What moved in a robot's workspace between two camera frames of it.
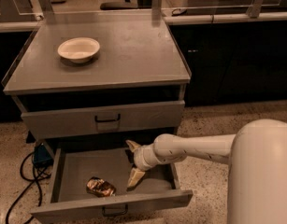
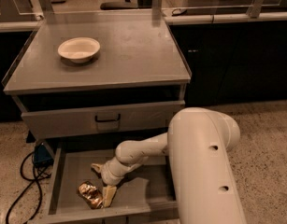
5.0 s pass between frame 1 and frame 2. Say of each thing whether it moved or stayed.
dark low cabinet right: stayed
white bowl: stayed
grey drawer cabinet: stayed
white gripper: moved
